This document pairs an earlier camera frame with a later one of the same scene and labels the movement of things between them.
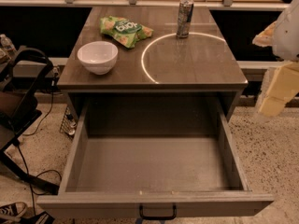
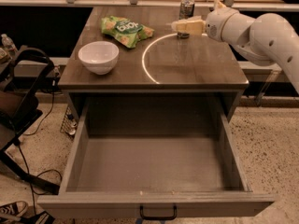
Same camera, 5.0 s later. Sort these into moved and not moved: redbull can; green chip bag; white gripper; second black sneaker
Moved: white gripper
Not moved: green chip bag; redbull can; second black sneaker
